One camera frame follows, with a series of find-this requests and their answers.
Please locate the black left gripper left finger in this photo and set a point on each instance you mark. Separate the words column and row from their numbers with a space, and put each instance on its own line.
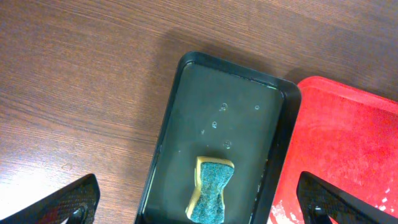
column 75, row 203

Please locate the yellow green sponge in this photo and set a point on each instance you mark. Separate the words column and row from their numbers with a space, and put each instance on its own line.
column 206, row 205

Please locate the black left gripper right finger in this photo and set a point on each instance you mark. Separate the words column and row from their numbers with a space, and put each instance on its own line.
column 322, row 202

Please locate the red plastic tray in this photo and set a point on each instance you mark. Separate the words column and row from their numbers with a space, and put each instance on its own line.
column 345, row 136

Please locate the black plastic tray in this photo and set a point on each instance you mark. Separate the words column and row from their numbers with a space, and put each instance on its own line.
column 223, row 110

